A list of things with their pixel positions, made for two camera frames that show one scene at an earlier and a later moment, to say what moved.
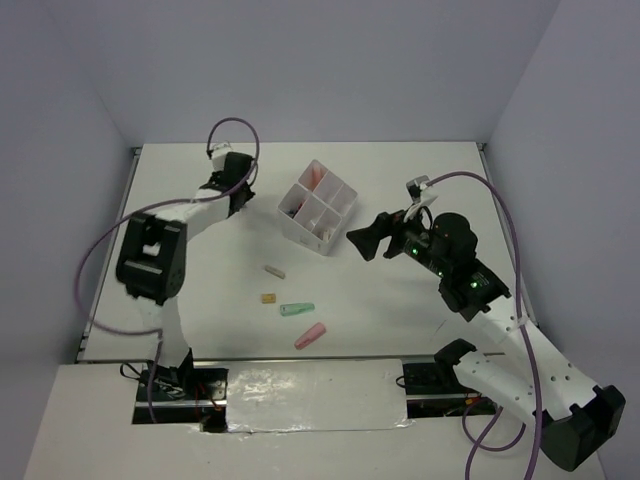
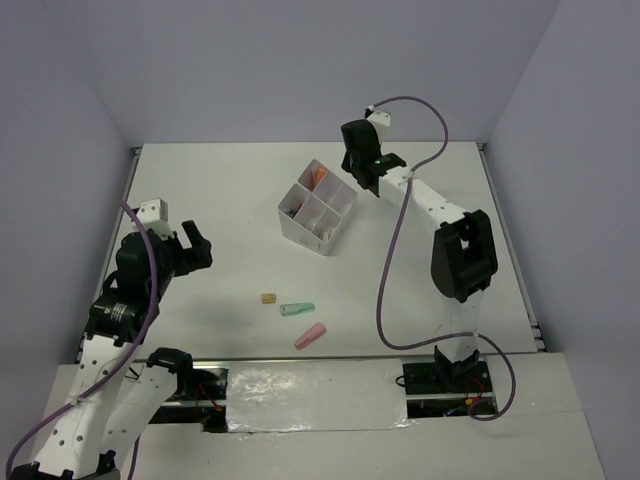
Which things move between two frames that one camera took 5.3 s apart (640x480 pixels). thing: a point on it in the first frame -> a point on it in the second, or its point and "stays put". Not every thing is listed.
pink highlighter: [310, 335] stays put
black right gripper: [394, 224] -> [346, 163]
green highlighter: [296, 308] stays put
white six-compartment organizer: [312, 209] stays put
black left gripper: [250, 193] -> [196, 257]
